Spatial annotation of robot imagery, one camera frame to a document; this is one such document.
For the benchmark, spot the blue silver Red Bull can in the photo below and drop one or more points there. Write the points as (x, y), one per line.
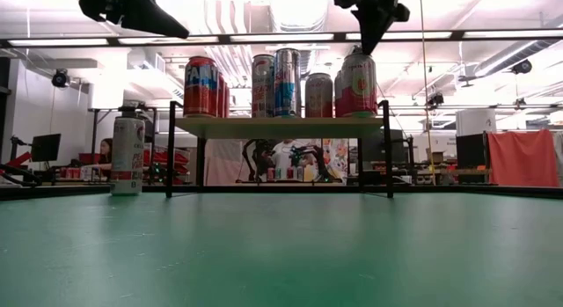
(288, 87)

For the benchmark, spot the colourful printed poster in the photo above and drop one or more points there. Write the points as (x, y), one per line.
(338, 157)

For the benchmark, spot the black aluminium table frame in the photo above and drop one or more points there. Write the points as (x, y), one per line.
(66, 189)

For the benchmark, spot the black background robot arm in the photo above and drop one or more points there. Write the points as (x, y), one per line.
(259, 155)
(312, 159)

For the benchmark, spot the red fabric panel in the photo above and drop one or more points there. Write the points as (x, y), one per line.
(523, 159)

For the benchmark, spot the wooden shelf black metal frame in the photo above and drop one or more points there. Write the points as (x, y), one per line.
(272, 127)

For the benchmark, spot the green table mat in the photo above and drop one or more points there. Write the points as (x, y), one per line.
(281, 263)

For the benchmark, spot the cardboard box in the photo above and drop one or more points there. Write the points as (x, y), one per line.
(435, 156)

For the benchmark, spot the black dome camera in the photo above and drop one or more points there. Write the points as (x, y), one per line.
(522, 66)
(60, 78)

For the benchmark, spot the white orange Spindrift can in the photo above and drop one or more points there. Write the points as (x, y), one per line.
(319, 96)

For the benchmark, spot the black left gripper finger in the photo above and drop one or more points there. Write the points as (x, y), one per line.
(149, 16)

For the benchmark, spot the thin yellow pole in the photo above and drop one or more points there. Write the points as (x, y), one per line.
(426, 100)

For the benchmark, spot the black overhead light bar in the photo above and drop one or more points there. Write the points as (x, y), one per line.
(264, 36)

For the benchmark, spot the person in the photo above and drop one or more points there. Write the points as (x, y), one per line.
(106, 153)
(283, 159)

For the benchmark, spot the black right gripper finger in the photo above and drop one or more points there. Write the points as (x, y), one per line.
(374, 27)

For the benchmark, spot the black background monitor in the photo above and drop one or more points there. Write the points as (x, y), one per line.
(46, 148)
(470, 153)

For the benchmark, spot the red storage bins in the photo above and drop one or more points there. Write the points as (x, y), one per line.
(176, 159)

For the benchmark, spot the black hanging camera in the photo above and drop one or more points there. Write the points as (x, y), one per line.
(435, 99)

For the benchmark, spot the red black background robot arm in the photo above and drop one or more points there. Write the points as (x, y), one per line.
(17, 173)

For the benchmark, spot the tall white Celsius can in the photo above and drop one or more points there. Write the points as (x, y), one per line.
(262, 91)
(126, 157)

